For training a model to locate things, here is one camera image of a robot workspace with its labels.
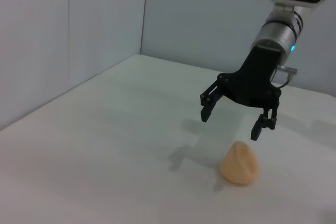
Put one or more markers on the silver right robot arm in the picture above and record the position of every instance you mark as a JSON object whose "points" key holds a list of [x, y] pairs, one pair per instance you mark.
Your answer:
{"points": [[281, 32]]}

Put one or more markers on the beige steamed bun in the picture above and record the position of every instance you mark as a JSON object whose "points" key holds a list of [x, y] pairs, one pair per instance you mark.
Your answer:
{"points": [[240, 165]]}

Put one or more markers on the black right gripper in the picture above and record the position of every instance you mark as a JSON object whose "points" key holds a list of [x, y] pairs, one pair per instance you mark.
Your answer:
{"points": [[256, 77]]}

